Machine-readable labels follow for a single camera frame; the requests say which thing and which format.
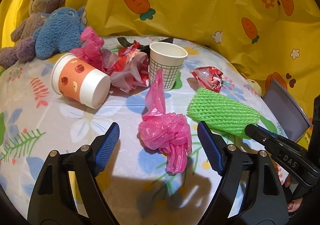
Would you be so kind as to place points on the red crumpled wrapper right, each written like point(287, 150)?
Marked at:
point(208, 77)

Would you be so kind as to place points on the green foam net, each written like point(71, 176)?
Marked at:
point(221, 113)

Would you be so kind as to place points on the pink plastic bag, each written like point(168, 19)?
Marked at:
point(92, 51)
point(168, 133)

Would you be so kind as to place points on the grey plastic bin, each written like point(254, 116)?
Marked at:
point(287, 111)

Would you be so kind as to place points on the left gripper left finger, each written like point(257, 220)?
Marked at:
point(66, 190)

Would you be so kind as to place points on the red crumpled wrapper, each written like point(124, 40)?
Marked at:
point(128, 68)
point(208, 77)

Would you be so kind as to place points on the lying orange paper cup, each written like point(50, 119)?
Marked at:
point(79, 81)

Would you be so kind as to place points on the pink grid paper cup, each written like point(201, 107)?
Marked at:
point(168, 57)

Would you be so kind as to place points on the purple teddy bear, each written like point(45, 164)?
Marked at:
point(24, 48)

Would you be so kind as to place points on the floral bed sheet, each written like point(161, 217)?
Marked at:
point(36, 120)

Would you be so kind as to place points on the yellow plush toy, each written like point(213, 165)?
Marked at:
point(253, 87)

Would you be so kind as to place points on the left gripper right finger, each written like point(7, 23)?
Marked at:
point(249, 192)

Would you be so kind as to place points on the pink plastic bag back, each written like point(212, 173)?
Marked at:
point(92, 51)

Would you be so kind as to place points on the right hand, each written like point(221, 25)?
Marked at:
point(295, 204)

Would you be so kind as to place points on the pink plastic bag front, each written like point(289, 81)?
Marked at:
point(168, 133)

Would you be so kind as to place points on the blue plush monster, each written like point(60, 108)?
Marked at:
point(60, 32)

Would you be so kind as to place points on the yellow carrot print curtain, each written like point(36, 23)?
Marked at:
point(263, 39)

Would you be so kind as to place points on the red crumpled wrapper left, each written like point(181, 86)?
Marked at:
point(128, 68)

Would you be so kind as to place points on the black wrapper at back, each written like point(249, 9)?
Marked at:
point(140, 41)

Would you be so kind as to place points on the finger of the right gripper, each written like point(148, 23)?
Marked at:
point(261, 135)

